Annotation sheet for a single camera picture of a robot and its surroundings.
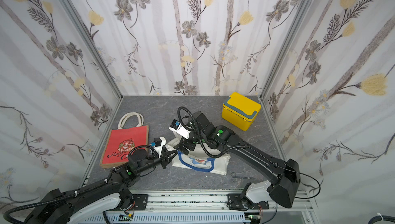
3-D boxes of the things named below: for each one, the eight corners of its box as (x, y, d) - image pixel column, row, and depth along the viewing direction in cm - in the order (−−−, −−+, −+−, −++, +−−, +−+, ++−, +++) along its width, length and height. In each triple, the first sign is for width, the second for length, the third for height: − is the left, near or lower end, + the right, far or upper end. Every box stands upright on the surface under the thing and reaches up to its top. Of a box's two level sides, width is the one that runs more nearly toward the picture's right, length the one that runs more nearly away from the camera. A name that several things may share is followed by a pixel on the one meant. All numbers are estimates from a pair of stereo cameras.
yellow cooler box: (217, 121, 107) (219, 108, 96) (230, 104, 117) (234, 90, 106) (244, 136, 99) (250, 124, 88) (256, 117, 109) (263, 104, 98)
